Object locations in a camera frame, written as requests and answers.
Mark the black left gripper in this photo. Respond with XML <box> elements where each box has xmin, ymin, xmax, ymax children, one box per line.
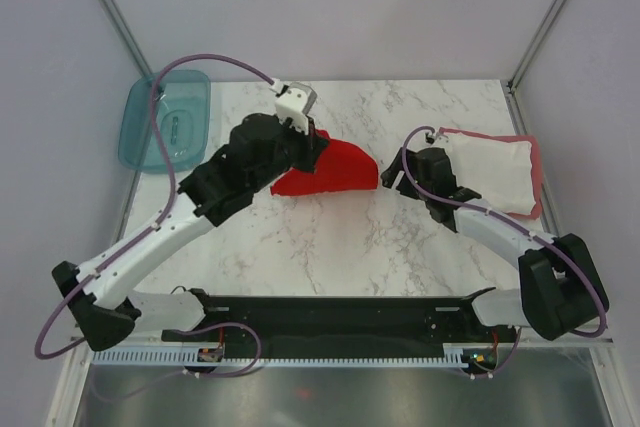
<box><xmin>251</xmin><ymin>116</ymin><xmax>329</xmax><ymax>194</ymax></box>

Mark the red t shirt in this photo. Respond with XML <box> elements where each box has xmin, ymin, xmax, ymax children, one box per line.
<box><xmin>270</xmin><ymin>130</ymin><xmax>379</xmax><ymax>197</ymax></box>

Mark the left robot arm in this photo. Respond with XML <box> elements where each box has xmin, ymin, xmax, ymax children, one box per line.
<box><xmin>52</xmin><ymin>113</ymin><xmax>329</xmax><ymax>352</ymax></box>

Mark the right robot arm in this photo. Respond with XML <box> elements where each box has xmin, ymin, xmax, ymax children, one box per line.
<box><xmin>381</xmin><ymin>147</ymin><xmax>610</xmax><ymax>341</ymax></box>

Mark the white folded t shirt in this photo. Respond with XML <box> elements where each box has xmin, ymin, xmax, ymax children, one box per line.
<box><xmin>439</xmin><ymin>128</ymin><xmax>536</xmax><ymax>216</ymax></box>

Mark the teal transparent plastic bin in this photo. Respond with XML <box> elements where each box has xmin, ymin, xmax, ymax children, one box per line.
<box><xmin>118</xmin><ymin>70</ymin><xmax>211</xmax><ymax>174</ymax></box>

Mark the pink folded t shirt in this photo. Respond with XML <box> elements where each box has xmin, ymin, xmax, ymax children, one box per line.
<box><xmin>438</xmin><ymin>126</ymin><xmax>545</xmax><ymax>221</ymax></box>

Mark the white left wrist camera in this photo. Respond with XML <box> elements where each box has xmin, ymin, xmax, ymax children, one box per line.
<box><xmin>270</xmin><ymin>79</ymin><xmax>317</xmax><ymax>135</ymax></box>

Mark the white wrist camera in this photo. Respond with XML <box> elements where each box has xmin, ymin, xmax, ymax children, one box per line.
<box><xmin>270</xmin><ymin>79</ymin><xmax>317</xmax><ymax>135</ymax></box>
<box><xmin>424</xmin><ymin>128</ymin><xmax>450</xmax><ymax>148</ymax></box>

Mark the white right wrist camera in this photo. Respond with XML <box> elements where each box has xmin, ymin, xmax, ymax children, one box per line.
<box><xmin>424</xmin><ymin>128</ymin><xmax>450</xmax><ymax>148</ymax></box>

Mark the right aluminium corner post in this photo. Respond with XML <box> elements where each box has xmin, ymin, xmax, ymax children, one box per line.
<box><xmin>504</xmin><ymin>0</ymin><xmax>599</xmax><ymax>93</ymax></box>

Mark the aluminium corner post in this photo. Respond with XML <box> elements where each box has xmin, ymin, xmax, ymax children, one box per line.
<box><xmin>98</xmin><ymin>0</ymin><xmax>153</xmax><ymax>76</ymax></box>
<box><xmin>504</xmin><ymin>0</ymin><xmax>599</xmax><ymax>93</ymax></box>

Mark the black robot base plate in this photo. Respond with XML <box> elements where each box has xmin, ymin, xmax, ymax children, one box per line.
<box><xmin>179</xmin><ymin>289</ymin><xmax>516</xmax><ymax>355</ymax></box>

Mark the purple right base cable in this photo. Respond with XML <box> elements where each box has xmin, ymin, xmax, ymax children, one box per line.
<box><xmin>462</xmin><ymin>324</ymin><xmax>524</xmax><ymax>382</ymax></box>

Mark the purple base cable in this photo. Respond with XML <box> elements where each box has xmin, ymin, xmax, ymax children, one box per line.
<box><xmin>462</xmin><ymin>324</ymin><xmax>524</xmax><ymax>382</ymax></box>
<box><xmin>89</xmin><ymin>317</ymin><xmax>265</xmax><ymax>401</ymax></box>

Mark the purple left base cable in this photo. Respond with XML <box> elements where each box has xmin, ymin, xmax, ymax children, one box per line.
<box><xmin>89</xmin><ymin>317</ymin><xmax>265</xmax><ymax>401</ymax></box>

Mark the white slotted cable duct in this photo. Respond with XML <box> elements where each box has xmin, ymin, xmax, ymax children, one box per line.
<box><xmin>93</xmin><ymin>344</ymin><xmax>468</xmax><ymax>368</ymax></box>

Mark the aluminium frame rail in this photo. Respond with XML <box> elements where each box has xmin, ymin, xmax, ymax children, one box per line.
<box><xmin>69</xmin><ymin>321</ymin><xmax>615</xmax><ymax>348</ymax></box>

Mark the left aluminium corner post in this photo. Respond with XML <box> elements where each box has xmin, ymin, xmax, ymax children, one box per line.
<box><xmin>98</xmin><ymin>0</ymin><xmax>153</xmax><ymax>76</ymax></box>

